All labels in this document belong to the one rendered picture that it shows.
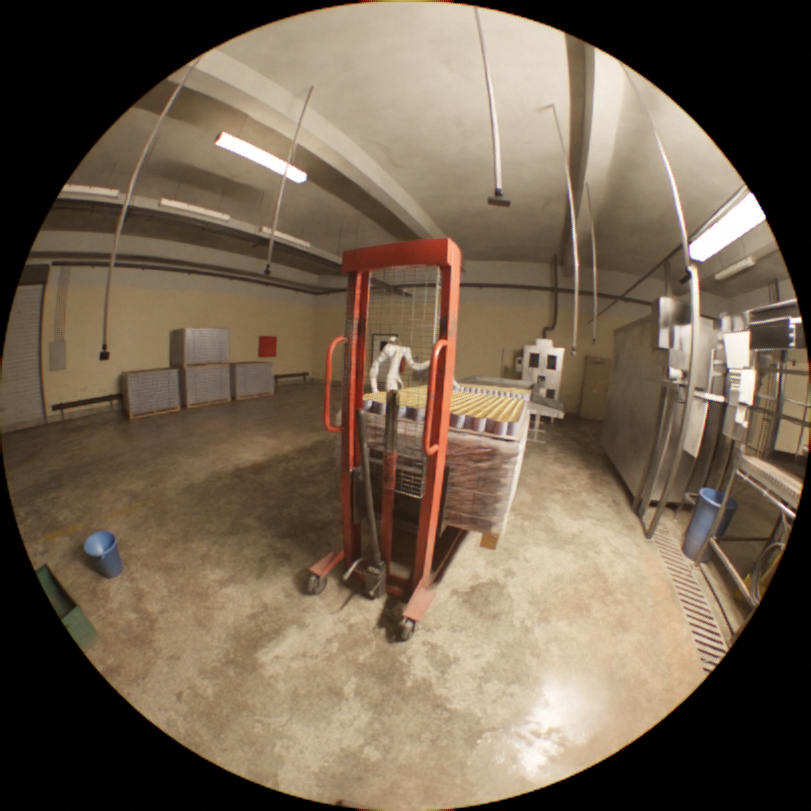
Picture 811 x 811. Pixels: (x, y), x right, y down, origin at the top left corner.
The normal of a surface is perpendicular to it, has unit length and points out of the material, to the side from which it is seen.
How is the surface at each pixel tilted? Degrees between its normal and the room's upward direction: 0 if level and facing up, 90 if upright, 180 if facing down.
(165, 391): 92
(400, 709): 0
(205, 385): 92
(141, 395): 88
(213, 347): 90
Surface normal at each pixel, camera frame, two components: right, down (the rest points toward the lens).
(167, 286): 0.90, 0.14
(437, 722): 0.07, -0.98
